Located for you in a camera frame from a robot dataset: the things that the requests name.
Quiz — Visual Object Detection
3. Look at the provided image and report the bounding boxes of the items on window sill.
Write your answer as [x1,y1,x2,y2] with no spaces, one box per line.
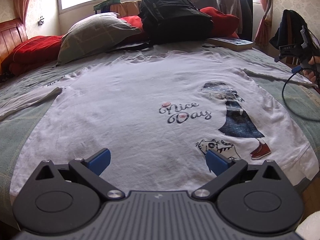
[93,0,140,18]

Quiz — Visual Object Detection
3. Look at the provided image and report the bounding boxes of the right orange curtain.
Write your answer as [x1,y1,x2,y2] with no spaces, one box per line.
[253,0,275,51]

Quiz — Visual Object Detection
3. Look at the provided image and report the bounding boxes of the wooden headboard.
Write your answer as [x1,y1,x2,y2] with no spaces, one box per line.
[0,18,28,62]

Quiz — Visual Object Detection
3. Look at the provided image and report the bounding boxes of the white printed long-sleeve shirt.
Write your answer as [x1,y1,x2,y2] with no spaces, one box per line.
[1,49,319,196]

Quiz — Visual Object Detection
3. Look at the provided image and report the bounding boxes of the red quilt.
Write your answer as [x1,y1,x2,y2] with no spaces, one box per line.
[1,7,240,76]

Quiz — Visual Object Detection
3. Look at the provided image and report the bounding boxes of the grey green pillow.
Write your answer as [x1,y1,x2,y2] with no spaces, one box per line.
[57,12,141,66]

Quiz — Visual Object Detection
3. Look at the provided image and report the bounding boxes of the wooden chair with dark garment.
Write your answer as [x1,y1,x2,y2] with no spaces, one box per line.
[269,9,312,63]

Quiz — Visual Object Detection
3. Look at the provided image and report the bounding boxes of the right hand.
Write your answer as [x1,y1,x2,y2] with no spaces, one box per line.
[303,56,320,84]

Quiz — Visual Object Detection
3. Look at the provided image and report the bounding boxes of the paperback book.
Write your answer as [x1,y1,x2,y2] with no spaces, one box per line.
[206,37,253,51]

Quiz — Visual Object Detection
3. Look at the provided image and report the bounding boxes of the black backpack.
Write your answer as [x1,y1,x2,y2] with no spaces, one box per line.
[108,0,214,52]

